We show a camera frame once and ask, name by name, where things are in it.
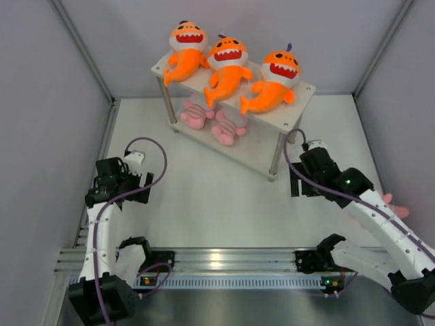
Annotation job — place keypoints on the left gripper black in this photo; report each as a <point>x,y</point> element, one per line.
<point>124,172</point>

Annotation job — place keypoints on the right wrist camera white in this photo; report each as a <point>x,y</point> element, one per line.
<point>315,143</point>

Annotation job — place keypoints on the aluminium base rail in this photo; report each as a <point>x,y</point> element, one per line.
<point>196,260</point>

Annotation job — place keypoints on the perforated cable duct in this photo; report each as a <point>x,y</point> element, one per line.
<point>144,283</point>

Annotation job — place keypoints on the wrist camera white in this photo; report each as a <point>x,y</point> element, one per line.
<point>134,160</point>
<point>315,143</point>

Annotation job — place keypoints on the pink striped plush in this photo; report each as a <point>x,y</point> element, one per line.
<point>230,125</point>

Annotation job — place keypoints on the pink frog plush front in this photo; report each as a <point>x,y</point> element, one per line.
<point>394,207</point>

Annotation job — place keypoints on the large orange shark plush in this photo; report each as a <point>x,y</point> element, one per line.
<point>280,72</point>

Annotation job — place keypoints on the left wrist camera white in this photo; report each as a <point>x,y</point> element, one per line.
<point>134,160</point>

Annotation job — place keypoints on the white two-tier shelf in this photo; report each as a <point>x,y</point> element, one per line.
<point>260,149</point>

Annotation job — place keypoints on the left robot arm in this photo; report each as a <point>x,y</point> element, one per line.
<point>114,253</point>

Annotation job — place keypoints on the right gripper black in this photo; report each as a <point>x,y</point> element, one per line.
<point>294,184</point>

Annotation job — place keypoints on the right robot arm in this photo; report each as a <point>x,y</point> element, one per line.
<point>405,267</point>

